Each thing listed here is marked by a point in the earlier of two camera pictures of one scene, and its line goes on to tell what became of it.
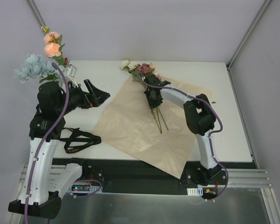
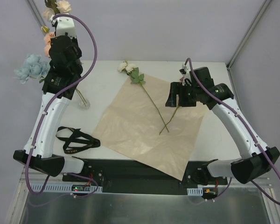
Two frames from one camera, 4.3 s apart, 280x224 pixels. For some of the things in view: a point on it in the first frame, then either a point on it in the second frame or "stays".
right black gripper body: (152, 94) to (179, 94)
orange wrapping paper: (161, 135) stays
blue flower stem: (34, 67) stays
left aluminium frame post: (36, 14) stays
